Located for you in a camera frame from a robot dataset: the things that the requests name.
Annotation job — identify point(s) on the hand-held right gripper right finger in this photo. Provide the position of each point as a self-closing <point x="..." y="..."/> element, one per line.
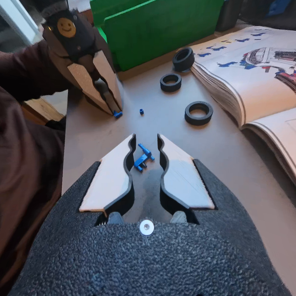
<point x="185" y="182"/>

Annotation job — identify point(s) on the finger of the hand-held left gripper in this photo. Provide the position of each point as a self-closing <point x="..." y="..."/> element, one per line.
<point x="83" y="78"/>
<point x="106" y="69"/>

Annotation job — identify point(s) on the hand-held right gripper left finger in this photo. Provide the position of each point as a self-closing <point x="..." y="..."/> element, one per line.
<point x="108" y="182"/>

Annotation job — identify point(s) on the blue wedge piece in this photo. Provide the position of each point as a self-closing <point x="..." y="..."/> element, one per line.
<point x="118" y="114"/>

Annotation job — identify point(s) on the blue pin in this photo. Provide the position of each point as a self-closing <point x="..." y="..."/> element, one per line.
<point x="141" y="146"/>

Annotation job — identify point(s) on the person's left forearm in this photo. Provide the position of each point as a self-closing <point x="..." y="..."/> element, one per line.
<point x="27" y="69"/>

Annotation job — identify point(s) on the grey desk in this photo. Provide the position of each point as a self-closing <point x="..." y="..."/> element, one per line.
<point x="231" y="173"/>

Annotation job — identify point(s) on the wooden bench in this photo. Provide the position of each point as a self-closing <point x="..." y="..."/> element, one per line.
<point x="44" y="111"/>

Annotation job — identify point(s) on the person's black trousers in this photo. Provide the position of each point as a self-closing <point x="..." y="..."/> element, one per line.
<point x="56" y="124"/>

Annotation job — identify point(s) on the black toy tyre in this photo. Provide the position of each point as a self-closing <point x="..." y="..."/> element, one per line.
<point x="179" y="63"/>
<point x="189" y="119"/>
<point x="164" y="86"/>

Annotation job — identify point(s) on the white framed glass partition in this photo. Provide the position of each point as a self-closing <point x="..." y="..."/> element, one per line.
<point x="16" y="18"/>

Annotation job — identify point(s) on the green storage bin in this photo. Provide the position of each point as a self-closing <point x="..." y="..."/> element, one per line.
<point x="161" y="34"/>

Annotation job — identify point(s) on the open instruction booklet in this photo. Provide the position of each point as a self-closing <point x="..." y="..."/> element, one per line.
<point x="242" y="69"/>

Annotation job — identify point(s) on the black case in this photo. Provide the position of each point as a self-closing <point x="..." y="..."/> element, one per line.
<point x="229" y="16"/>

